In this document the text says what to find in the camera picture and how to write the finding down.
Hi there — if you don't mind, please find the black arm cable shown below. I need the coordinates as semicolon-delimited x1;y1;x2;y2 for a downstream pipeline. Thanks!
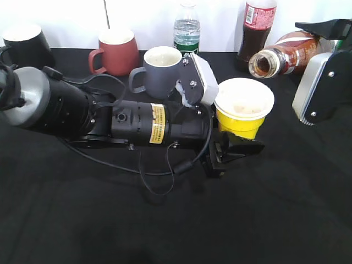
41;65;213;196

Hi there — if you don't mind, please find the cola bottle red label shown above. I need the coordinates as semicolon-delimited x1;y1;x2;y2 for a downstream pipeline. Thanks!
235;1;277;72

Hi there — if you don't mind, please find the silver-padded right gripper finger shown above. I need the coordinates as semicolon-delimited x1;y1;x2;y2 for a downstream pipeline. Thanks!
292;49;351;126

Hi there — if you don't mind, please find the yellow paper cup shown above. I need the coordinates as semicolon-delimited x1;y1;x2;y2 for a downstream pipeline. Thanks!
214;78;275;139

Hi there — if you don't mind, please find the clear water bottle green label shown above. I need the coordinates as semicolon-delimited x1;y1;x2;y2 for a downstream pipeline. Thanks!
173;1;200;54

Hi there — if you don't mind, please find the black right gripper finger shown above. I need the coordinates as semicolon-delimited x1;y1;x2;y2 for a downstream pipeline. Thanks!
295;19;351;40

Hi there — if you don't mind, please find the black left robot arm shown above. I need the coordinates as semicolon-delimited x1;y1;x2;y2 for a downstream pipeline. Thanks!
1;54;264;177

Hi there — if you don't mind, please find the black ceramic mug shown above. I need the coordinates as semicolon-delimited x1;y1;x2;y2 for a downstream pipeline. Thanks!
1;23;55;70

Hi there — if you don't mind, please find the red ceramic mug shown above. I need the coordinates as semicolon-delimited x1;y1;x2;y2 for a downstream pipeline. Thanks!
88;28;139;76

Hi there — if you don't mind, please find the brown coffee drink bottle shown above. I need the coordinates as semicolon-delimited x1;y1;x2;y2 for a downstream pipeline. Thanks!
248;30;336;79

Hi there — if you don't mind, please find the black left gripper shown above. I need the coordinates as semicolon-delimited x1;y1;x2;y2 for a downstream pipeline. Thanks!
164;53;265;178

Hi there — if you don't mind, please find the grey ceramic mug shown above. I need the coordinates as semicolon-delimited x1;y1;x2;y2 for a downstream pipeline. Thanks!
128;46;183;100

